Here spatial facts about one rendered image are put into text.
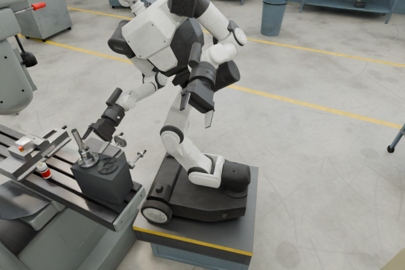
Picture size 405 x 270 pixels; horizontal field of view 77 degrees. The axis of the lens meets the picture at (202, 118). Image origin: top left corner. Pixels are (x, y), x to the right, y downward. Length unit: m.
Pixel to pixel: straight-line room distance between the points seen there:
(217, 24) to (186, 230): 1.27
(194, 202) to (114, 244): 0.68
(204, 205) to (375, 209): 1.61
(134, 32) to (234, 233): 1.33
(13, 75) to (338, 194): 2.52
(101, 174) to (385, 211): 2.35
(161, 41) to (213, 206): 1.05
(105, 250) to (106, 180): 0.95
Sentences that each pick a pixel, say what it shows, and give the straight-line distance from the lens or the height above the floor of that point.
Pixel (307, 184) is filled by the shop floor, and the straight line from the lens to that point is 2.68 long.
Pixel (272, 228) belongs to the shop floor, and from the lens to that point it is 2.33.
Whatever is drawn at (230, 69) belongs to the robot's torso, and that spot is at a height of 1.45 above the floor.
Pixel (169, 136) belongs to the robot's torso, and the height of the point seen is 1.03.
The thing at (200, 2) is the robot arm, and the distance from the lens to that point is 1.08.
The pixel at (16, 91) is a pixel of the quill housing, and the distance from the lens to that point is 1.31.
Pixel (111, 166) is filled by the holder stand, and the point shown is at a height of 1.13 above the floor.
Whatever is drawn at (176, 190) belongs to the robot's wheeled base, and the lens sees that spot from 1.77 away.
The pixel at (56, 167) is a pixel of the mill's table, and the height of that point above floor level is 0.93.
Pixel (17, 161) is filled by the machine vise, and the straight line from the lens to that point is 1.64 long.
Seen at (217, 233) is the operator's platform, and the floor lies 0.40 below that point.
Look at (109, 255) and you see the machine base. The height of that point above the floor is 0.18.
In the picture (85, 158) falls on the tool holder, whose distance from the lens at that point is 1.24.
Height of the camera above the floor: 2.01
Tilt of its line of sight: 39 degrees down
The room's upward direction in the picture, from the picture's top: straight up
